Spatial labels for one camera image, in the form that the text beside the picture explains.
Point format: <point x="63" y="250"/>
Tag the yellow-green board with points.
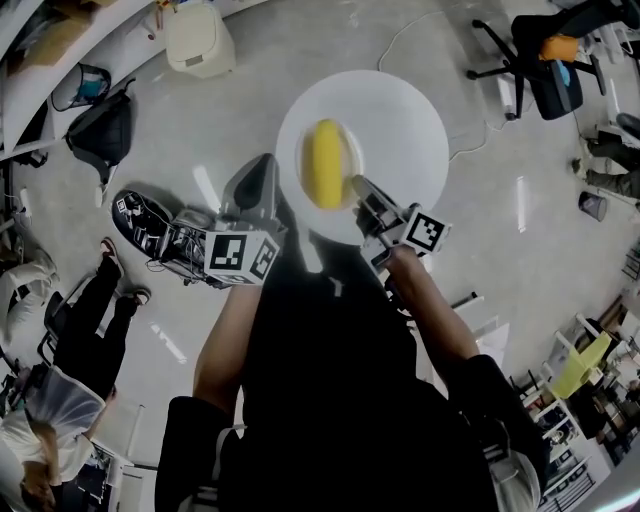
<point x="585" y="365"/>

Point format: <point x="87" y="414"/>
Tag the yellow corn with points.
<point x="324" y="165"/>

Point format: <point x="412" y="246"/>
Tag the large cardboard box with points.
<point x="45" y="45"/>

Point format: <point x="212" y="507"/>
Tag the black sticker-covered case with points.
<point x="140" y="222"/>

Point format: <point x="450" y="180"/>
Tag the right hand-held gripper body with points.
<point x="427" y="230"/>

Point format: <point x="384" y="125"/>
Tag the person's left forearm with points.
<point x="225" y="350"/>

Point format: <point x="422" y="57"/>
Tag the orange cushion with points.
<point x="562" y="47"/>

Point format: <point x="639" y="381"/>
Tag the white storage rack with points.
<point x="575" y="450"/>

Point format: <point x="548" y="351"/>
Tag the beige plastic trash bin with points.
<point x="200" y="40"/>

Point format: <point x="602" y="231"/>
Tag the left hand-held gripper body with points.
<point x="235" y="255"/>

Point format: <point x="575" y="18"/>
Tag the white round plate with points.
<point x="351" y="155"/>

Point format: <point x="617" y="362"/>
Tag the black backpack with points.
<point x="100" y="135"/>

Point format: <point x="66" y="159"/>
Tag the white marble board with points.
<point x="492" y="335"/>

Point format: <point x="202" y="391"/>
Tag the black mesh wastebasket with teal bag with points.
<point x="82" y="87"/>

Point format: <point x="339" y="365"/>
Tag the black metal frame chair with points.
<point x="55" y="320"/>

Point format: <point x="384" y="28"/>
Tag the person's right forearm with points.
<point x="430" y="310"/>

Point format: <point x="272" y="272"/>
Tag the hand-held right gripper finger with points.
<point x="367" y="189"/>

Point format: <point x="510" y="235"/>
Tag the round white table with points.
<point x="400" y="125"/>

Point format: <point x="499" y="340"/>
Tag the person's black clothing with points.
<point x="340" y="400"/>

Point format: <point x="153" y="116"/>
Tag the white shelf unit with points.
<point x="30" y="100"/>

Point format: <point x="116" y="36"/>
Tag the black office chair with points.
<point x="555" y="95"/>

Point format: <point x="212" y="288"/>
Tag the grey shoulder bag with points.
<point x="517" y="480"/>

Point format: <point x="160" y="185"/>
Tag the teal cloth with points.
<point x="563" y="72"/>

